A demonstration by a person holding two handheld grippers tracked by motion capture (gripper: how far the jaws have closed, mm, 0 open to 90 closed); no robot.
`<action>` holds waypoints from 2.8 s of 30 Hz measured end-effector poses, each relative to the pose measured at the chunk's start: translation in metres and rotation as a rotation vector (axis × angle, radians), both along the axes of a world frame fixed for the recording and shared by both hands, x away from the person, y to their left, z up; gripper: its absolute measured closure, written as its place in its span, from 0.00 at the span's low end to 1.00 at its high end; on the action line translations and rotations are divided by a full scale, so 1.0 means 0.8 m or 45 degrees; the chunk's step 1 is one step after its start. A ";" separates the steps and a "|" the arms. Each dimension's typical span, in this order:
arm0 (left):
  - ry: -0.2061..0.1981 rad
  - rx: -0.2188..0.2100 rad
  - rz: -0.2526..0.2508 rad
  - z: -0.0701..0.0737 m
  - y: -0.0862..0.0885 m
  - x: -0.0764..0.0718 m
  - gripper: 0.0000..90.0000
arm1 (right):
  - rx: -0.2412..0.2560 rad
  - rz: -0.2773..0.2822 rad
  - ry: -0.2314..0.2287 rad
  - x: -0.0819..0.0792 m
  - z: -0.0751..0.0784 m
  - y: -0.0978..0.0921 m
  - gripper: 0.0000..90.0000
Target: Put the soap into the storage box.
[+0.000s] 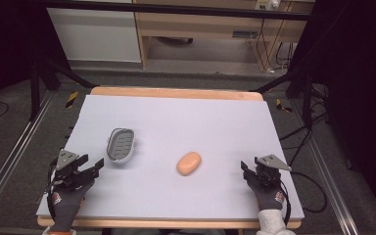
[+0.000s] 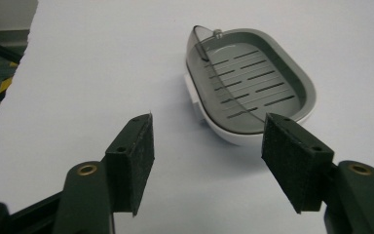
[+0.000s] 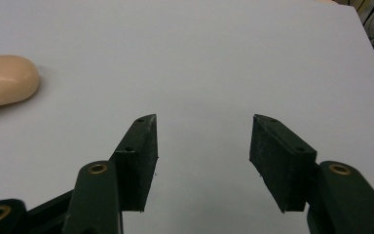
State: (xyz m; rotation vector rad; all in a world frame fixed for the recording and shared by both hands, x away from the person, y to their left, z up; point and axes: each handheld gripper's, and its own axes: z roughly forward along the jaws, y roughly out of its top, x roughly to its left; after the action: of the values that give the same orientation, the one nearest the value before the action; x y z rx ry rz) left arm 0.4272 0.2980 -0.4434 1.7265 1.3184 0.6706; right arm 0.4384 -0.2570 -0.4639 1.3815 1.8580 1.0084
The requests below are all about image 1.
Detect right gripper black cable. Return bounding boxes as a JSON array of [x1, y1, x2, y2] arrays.
[[279, 179, 292, 227]]

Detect person's right hand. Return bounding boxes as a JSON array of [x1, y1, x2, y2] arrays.
[[246, 177, 287, 212]]

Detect white power strip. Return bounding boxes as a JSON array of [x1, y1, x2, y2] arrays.
[[255, 0, 281, 12]]

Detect wooden desk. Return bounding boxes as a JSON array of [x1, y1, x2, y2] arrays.
[[132, 0, 315, 71]]

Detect yellow black tape marker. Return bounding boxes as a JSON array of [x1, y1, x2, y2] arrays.
[[275, 98, 294, 115], [65, 90, 79, 110]]

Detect black metal frame stand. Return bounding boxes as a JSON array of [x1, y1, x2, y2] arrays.
[[28, 57, 98, 122], [249, 64, 329, 129]]

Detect person's left hand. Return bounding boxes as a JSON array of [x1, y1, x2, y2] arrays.
[[46, 179, 95, 233]]

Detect black looped floor cable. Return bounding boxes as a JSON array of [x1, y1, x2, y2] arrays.
[[289, 170, 329, 215]]

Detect pale lavender table mat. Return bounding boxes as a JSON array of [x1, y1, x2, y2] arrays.
[[35, 94, 306, 221]]

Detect black horizontal frame bar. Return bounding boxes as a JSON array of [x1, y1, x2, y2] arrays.
[[44, 0, 311, 22]]

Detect grey soap dish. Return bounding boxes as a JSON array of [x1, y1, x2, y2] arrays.
[[106, 127, 137, 164]]

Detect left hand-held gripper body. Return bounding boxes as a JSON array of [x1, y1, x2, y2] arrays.
[[52, 149, 90, 192]]

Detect orange soap bar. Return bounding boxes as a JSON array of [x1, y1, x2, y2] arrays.
[[175, 151, 203, 177]]

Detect white cabinet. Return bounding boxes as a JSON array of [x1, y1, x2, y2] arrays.
[[46, 7, 143, 64]]

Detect wooden table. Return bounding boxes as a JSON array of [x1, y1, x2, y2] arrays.
[[36, 85, 303, 230]]

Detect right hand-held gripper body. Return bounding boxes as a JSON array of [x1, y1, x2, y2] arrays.
[[254, 154, 293, 192]]

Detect black curtain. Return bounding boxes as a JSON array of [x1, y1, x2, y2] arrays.
[[288, 0, 376, 227], [0, 0, 72, 122]]

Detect black floor cables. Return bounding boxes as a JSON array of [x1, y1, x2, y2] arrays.
[[278, 85, 329, 167]]

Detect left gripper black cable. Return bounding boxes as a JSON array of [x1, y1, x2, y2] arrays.
[[45, 158, 60, 220]]

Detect aluminium floor rail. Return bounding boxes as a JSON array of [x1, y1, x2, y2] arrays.
[[293, 97, 361, 235], [0, 90, 56, 227]]

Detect bundle of desk cables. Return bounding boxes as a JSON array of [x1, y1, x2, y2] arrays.
[[255, 18, 296, 73]]

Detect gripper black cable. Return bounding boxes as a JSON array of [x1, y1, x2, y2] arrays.
[[279, 179, 292, 227], [45, 158, 60, 220]]

